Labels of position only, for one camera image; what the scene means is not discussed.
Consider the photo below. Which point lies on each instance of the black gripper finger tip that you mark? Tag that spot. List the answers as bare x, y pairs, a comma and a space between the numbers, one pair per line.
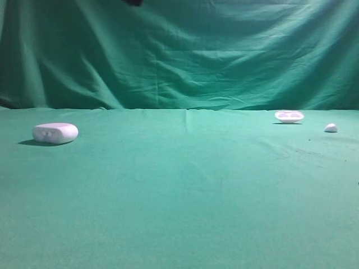
135, 3

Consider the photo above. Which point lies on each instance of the white earphone case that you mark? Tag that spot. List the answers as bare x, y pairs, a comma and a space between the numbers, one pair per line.
55, 133

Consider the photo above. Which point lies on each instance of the white open case lid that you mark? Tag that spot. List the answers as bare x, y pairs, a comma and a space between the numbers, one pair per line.
289, 116

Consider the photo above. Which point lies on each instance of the green backdrop cloth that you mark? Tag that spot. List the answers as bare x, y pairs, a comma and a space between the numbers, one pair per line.
236, 55

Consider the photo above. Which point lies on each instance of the green table cloth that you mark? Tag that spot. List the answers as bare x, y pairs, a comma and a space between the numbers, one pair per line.
180, 189

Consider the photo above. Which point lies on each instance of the small white earbud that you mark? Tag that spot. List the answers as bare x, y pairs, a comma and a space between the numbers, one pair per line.
332, 128

